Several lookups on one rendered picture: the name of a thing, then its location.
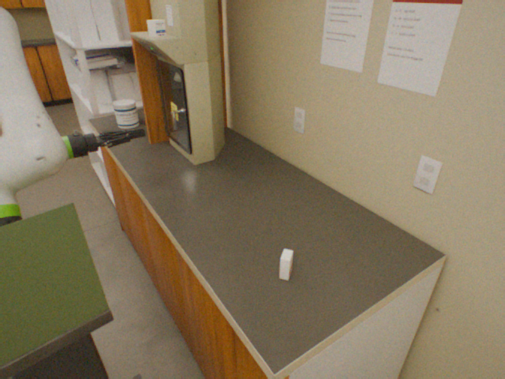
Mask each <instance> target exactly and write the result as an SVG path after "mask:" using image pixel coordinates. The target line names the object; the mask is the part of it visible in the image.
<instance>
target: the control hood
mask: <svg viewBox="0 0 505 379"><path fill-rule="evenodd" d="M129 34H130V35H131V36H132V37H133V38H134V39H135V40H136V41H140V42H143V43H145V44H149V45H151V46H153V47H154V48H155V49H156V50H158V51H159V52H160V53H161V54H162V55H163V56H164V57H165V58H166V60H168V61H170V62H173V63H176V64H178V65H183V63H184V62H183V48H182V41H181V38H178V37H174V36H171V35H166V36H163V37H150V36H149V32H130V33H129ZM138 43H139V42H138ZM139 44H141V43H139ZM141 45H142V44H141ZM142 46H143V45H142ZM143 47H144V46H143ZM144 48H145V47H144ZM150 53H151V52H150Z"/></svg>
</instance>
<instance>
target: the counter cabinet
mask: <svg viewBox="0 0 505 379"><path fill-rule="evenodd" d="M100 149H101V154H102V157H103V160H104V166H105V169H106V172H107V177H108V180H109V184H110V188H111V192H112V195H113V200H114V203H115V206H116V212H117V214H118V218H119V223H120V225H121V229H122V231H124V230H125V232H126V234H127V236H128V237H129V239H130V241H131V243H132V245H133V246H134V248H135V250H136V252H137V253H138V255H139V257H140V259H141V261H142V263H143V264H144V267H145V269H146V270H147V272H148V274H149V276H150V278H151V279H152V281H153V283H154V285H155V287H156V289H157V290H158V292H159V295H160V296H161V297H162V300H163V302H164V303H165V305H166V307H167V309H168V311H169V312H170V314H171V316H172V318H173V320H174V322H175V323H176V325H177V328H178V329H179V330H180V333H181V335H182V336H183V338H184V340H185V342H186V344H187V345H188V347H189V349H190V351H191V353H192V355H193V356H194V358H195V361H196V362H197V363H198V366H199V368H200V369H201V371H202V373H203V375H204V377H205V378H206V379H268V377H267V376H266V374H265V373H264V372H263V371H262V369H261V367H260V366H259V364H258V363H257V362H256V361H255V359H254V358H253V356H252V355H251V353H250V352H249V351H248V349H247V348H246V346H245V345H244V343H243V342H242V341H241V339H240V338H239V336H238V335H237V333H236V332H235V331H234V330H233V328H232V327H231V325H230V324H229V322H228V321H227V319H226V318H225V317H224V315H223V314H222V312H221V311H220V309H219V308H218V307H217V305H216V304H215V302H214V301H213V300H212V298H211V297H210V295H209V294H208V292H207V291H206V289H205V288H204V287H203V286H202V284H201V282H200V281H199V280H198V279H197V277H196V276H195V274H194V273H193V271H192V270H191V268H190V267H189V266H188V264H187V263H186V261H185V260H184V258H183V257H182V256H181V255H180V253H179V251H178V250H177V248H176V247H175V246H174V244H173V243H172V242H171V240H170V238H169V237H168V236H167V235H166V233H165V231H164V230H163V229H162V227H161V226H160V225H159V223H158V222H157V220H156V219H155V217H154V216H153V215H152V213H151V212H150V210H149V209H148V207H147V206H146V205H145V204H144V202H143V200H142V199H141V197H140V196H139V195H138V194H137V192H136V191H135V189H134V188H133V186H132V185H131V184H130V182H129V181H128V179H127V178H126V176H125V175H124V174H123V172H122V171H121V169H120V168H119V166H118V165H117V164H116V163H115V161H114V160H113V158H112V156H111V155H110V154H109V153H108V151H107V150H106V148H105V147H100ZM442 267H443V265H441V266H440V267H439V268H437V269H436V270H435V271H433V272H431V273H430V274H429V275H428V276H426V277H425V278H423V279H422V280H420V281H419V282H418V283H417V284H415V285H414V286H412V287H411V288H409V289H408V290H407V291H406V292H404V293H402V294H401V295H400V296H398V297H397V298H396V299H394V300H393V301H391V302H390V303H388V304H387V305H386V306H385V307H383V308H381V309H380V310H379V311H377V312H376V313H375V314H373V315H372V316H371V317H369V318H367V319H366V320H365V321H364V322H362V323H361V324H359V325H358V326H356V327H355V328H354V329H352V330H351V331H350V332H348V333H346V334H345V335H344V336H343V337H341V338H340V339H338V340H337V341H335V342H334V343H333V344H332V345H330V346H329V347H327V348H326V349H324V350H323V351H322V352H321V353H319V354H317V355H316V356H315V357H313V358H312V359H311V360H309V361H308V362H306V363H305V364H303V365H302V366H301V367H300V368H298V369H296V370H295V371H294V372H292V373H291V374H290V375H288V376H287V377H285V378H284V379H398V375H399V374H400V371H401V368H402V366H403V364H404V361H405V359H406V357H407V354H408V351H409V349H410V346H411V344H412V342H413V339H414V336H415V334H416V331H417V329H418V327H419V324H420V321H421V319H422V316H423V314H424V312H425V309H426V307H427V304H428V301H429V299H430V297H431V294H432V292H433V289H434V286H435V284H436V282H437V279H438V277H439V275H440V272H441V269H442Z"/></svg>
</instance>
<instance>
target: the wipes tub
mask: <svg viewBox="0 0 505 379"><path fill-rule="evenodd" d="M113 108H114V111H115V115H116V121H117V124H118V127H120V128H121V129H130V128H134V127H136V126H138V125H139V119H138V112H137V108H136V103H135V100H133V99H121V100H117V101H115V102H114V103H113Z"/></svg>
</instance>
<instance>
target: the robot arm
mask: <svg viewBox="0 0 505 379"><path fill-rule="evenodd" d="M0 124H1V128H2V136H1V137H0V227H1V226H5V225H7V224H10V223H14V222H16V221H19V220H22V219H23V218H22V216H21V213H20V206H19V204H18V202H17V199H16V196H15V195H16V193H17V192H18V191H19V190H22V189H24V188H26V187H28V186H31V185H32V184H34V183H37V182H38V181H41V180H43V179H45V178H47V177H50V176H52V175H54V174H56V173H57V172H59V171H60V170H61V169H62V167H63V166H64V165H65V163H66V160H68V159H73V158H77V157H82V158H83V157H84V156H88V155H89V153H88V151H89V152H90V153H91V152H95V151H98V148H99V147H105V146H107V148H111V147H113V146H116V145H119V144H124V143H127V142H130V140H131V139H135V138H141V137H145V136H146V135H145V131H144V129H135V130H131V131H126V129H125V131H124V130H121V131H115V132H100V135H97V136H95V135H94V134H93V133H89V134H85V135H84V136H83V134H82V133H79V132H78V133H77V130H74V134H72V135H66V136H60V134H59V133H58V131H57V130H56V127H55V126H54V125H53V121H52V120H51V118H50V117H49V115H48V113H47V112H46V110H45V108H44V105H43V103H42V101H41V99H40V97H39V95H38V92H37V90H36V88H35V85H34V83H33V81H32V77H31V75H30V73H29V69H28V66H27V64H26V60H25V57H24V54H23V49H22V46H21V43H20V36H19V32H18V28H17V24H16V22H15V20H14V18H13V17H12V16H11V15H10V14H9V13H8V12H7V11H6V10H5V9H4V8H3V7H1V6H0Z"/></svg>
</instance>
